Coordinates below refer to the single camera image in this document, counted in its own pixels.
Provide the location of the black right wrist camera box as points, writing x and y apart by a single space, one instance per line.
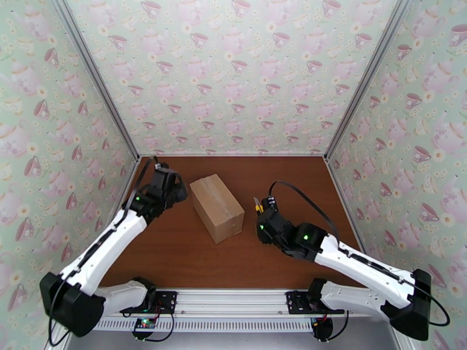
270 204

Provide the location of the aluminium table side rail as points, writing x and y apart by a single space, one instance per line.
334 175
131 175

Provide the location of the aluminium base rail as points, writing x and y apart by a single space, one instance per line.
233 301

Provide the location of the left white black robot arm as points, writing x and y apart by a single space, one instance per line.
109 243

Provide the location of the black round adapter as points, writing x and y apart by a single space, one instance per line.
323 329

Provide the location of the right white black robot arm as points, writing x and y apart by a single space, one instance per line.
365 268

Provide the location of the aluminium frame leg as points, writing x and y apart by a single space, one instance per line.
405 341
54 343

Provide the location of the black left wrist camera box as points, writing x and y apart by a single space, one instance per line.
164 177

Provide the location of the circuit board with green light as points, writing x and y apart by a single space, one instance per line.
144 324

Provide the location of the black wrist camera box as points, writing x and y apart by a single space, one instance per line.
164 177
270 204

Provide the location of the aluminium table back rail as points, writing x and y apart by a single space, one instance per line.
233 155

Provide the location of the brown cardboard express box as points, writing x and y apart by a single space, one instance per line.
217 210

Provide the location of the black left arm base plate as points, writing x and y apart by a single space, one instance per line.
168 301

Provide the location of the yellow black utility knife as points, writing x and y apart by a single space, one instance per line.
259 208

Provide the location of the aluminium corner post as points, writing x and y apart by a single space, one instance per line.
95 73
370 73

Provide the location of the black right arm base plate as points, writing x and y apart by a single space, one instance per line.
295 301

